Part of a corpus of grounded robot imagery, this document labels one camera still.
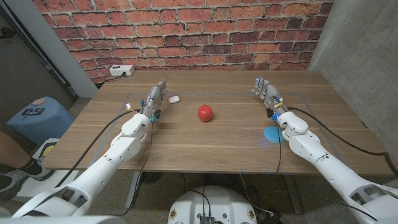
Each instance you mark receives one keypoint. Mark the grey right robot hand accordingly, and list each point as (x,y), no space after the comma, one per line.
(269,93)

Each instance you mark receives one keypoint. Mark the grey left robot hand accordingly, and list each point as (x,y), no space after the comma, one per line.
(154,101)

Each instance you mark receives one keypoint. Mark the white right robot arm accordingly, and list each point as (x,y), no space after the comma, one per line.
(326,168)

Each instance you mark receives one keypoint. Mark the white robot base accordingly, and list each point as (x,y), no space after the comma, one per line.
(214,205)

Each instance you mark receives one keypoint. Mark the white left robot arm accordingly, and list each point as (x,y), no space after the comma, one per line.
(102,161)

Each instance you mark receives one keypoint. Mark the white airpods case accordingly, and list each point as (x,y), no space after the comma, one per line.
(174,99)

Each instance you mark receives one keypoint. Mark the blue round disc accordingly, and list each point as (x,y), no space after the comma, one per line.
(271,135)

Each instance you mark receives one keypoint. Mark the white power strip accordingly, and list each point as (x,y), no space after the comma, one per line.
(121,70)

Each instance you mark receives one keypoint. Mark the red apple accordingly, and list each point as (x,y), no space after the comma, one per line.
(205,113)

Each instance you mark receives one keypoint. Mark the red brick print backdrop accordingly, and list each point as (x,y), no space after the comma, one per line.
(186,34)

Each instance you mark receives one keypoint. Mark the black round floor fan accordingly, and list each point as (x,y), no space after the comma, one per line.
(151,177)

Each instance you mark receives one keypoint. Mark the grey metal table leg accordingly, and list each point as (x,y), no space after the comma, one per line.
(292,193)
(133,189)

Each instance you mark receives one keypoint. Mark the blue storage box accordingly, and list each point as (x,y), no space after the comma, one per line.
(43,124)

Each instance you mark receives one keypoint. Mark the brown round coaster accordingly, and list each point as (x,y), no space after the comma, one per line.
(38,101)

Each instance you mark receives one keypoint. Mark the white yellow floor item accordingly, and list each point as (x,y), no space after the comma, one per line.
(46,150)

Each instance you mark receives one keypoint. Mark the black phone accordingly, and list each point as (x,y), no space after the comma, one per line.
(32,111)

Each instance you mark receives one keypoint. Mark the white floor platform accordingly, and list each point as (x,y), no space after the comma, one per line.
(46,190)

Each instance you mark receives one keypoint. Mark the white robot torso edge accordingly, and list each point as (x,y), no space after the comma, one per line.
(62,220)

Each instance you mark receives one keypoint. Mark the person's bare leg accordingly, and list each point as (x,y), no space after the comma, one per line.
(9,152)

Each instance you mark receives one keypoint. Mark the grey sneaker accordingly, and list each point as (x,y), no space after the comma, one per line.
(12,183)

